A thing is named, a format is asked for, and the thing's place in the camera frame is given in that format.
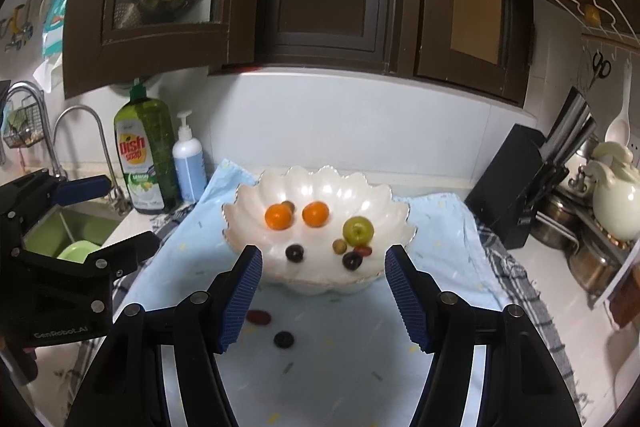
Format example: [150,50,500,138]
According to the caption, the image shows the white rice spoon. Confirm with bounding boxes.
[604,62,633,146]

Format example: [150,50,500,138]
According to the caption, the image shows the stainless steel pot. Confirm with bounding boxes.
[530,192,596,249]
[567,237,626,294]

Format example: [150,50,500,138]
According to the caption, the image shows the green pear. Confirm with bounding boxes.
[342,216,374,245]

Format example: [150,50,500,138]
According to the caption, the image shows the blue pump lotion bottle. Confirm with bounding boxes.
[172,110,208,204]

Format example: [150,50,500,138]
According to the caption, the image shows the white scalloped ceramic bowl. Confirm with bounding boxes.
[221,165,417,295]

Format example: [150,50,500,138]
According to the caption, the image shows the brown glass cabinet door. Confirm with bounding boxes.
[62,0,236,100]

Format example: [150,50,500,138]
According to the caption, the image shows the hanging plastic bag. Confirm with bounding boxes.
[40,0,71,58]

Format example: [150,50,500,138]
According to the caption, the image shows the steel-handled knife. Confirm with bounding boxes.
[562,117,599,164]
[547,88,592,148]

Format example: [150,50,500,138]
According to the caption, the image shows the light blue patterned cloth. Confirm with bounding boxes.
[112,159,506,427]

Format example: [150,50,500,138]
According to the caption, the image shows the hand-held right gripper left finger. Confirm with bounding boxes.
[65,244,264,427]

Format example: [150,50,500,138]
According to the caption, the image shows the large orange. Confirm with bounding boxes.
[302,201,330,228]

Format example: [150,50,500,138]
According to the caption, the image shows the black knife block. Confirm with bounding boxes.
[464,123,556,250]

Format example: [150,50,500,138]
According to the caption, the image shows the black scissors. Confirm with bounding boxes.
[587,52,612,90]

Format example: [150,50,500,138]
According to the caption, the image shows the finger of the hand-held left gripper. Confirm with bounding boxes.
[22,231,161,280]
[0,172,112,220]

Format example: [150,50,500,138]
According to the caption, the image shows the chrome faucet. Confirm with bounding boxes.
[2,82,68,180]
[52,105,132,214]

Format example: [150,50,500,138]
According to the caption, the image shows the green plastic bowl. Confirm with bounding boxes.
[56,241,101,264]

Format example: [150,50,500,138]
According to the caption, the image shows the wire sink basket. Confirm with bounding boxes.
[2,102,43,150]

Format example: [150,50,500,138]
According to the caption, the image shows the steel sink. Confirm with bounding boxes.
[22,199,126,265]

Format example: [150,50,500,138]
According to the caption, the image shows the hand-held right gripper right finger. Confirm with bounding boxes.
[384,244,583,427]

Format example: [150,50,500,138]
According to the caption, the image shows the small orange tangerine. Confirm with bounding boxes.
[265,204,293,231]

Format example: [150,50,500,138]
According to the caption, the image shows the blue checkered cloth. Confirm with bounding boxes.
[55,202,581,427]

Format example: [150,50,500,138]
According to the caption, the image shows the white ceramic tureen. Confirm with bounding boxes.
[592,142,640,241]

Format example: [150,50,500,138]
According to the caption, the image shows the green dish soap bottle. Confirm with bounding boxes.
[114,78,177,215]

